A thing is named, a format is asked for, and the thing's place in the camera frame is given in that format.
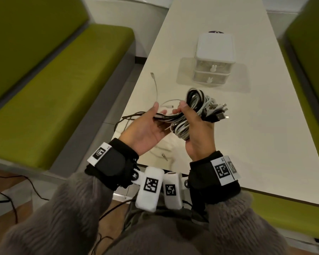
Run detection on white drawer box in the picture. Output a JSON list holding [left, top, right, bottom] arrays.
[[193, 33, 236, 85]]

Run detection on black left marker wristband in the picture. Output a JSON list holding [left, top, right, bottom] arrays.
[[85, 138, 140, 191]]

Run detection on person's left forearm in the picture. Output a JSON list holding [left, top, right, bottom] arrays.
[[0, 171, 115, 255]]

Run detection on bundle of black and white cables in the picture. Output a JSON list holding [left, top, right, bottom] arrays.
[[159, 99, 229, 140], [150, 72, 192, 140]]

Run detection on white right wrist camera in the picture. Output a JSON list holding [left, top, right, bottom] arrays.
[[162, 171, 189, 210]]

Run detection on person's right forearm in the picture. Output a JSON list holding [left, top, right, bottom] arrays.
[[202, 189, 290, 255]]

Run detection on beige table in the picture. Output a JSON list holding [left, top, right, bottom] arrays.
[[110, 0, 319, 208]]

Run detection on black right marker wristband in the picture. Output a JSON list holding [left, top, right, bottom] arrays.
[[189, 151, 241, 205]]

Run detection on green bench sofa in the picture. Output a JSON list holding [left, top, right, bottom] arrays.
[[0, 0, 135, 172], [248, 0, 319, 234]]

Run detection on thin black camera cord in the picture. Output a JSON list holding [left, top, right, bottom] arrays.
[[91, 198, 136, 255]]

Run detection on person's camouflage trousers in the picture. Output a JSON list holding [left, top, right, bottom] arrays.
[[122, 200, 211, 231]]

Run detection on person's left hand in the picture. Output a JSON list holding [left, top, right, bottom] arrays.
[[119, 101, 174, 157]]

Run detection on person's right hand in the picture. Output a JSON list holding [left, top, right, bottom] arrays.
[[172, 101, 217, 162]]

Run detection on black marker wristband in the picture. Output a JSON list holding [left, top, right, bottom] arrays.
[[189, 151, 241, 205], [85, 138, 140, 191]]

